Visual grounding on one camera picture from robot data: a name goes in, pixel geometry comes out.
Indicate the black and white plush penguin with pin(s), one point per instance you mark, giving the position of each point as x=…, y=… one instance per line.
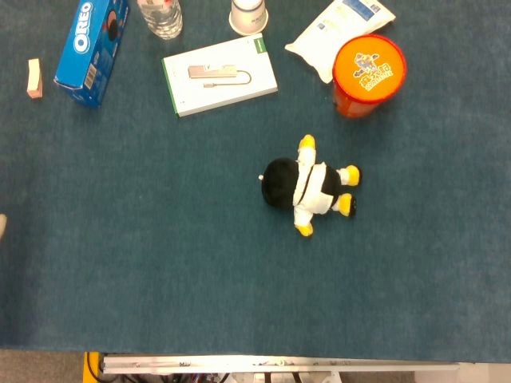
x=315, y=187

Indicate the white USB hub box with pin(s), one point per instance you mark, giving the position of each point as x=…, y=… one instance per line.
x=219, y=76

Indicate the orange round canister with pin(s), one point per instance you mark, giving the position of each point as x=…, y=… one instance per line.
x=367, y=76

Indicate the white paper cup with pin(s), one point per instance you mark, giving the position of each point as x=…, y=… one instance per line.
x=248, y=16

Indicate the white snack pouch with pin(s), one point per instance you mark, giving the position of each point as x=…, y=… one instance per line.
x=339, y=28

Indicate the clear plastic water bottle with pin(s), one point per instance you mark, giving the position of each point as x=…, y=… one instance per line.
x=161, y=16

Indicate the blue Oreo cookie box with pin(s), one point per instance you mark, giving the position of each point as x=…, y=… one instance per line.
x=92, y=50

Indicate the pink eraser block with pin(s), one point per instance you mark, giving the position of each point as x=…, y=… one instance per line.
x=34, y=78

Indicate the beige object at edge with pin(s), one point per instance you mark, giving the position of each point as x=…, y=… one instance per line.
x=2, y=225

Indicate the aluminium frame rail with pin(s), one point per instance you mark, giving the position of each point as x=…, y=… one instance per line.
x=279, y=364

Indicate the yellow frame bracket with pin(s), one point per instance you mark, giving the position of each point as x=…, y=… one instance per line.
x=91, y=367

